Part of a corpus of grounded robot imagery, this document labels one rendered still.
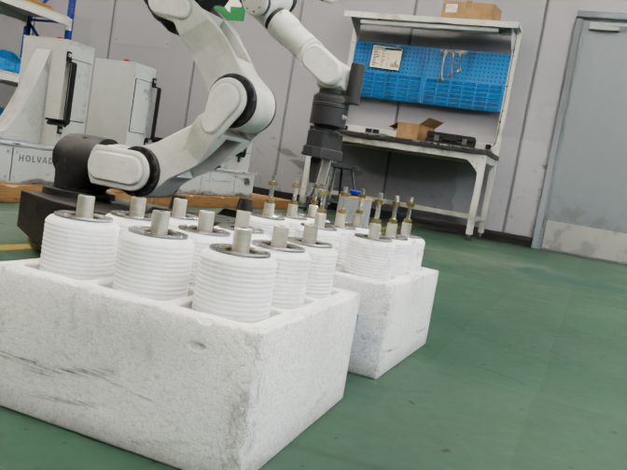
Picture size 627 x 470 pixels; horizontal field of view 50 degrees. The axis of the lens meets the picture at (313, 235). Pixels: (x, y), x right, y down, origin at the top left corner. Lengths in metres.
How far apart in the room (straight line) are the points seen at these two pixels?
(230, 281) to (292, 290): 0.14
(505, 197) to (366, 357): 5.22
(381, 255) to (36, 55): 2.74
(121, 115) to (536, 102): 3.84
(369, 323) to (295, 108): 5.91
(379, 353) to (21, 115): 2.65
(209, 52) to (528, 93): 4.88
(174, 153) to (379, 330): 0.88
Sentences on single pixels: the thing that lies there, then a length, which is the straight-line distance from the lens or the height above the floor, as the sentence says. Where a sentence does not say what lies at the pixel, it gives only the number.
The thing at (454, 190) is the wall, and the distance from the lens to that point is 6.50.
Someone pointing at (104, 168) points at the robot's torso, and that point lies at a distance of 1.97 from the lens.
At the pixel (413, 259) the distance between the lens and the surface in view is 1.52.
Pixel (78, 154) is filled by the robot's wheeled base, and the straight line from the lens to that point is 2.07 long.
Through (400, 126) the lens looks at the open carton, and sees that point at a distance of 6.18.
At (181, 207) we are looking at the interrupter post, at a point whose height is 0.27.
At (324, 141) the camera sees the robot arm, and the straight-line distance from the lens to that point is 1.58.
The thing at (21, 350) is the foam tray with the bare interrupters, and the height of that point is 0.08.
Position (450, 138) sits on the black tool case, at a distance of 5.94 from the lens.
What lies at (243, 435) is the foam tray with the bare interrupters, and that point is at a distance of 0.78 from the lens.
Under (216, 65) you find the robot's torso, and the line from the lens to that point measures 1.86.
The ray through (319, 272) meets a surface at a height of 0.21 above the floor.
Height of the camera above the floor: 0.36
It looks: 5 degrees down
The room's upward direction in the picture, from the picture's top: 9 degrees clockwise
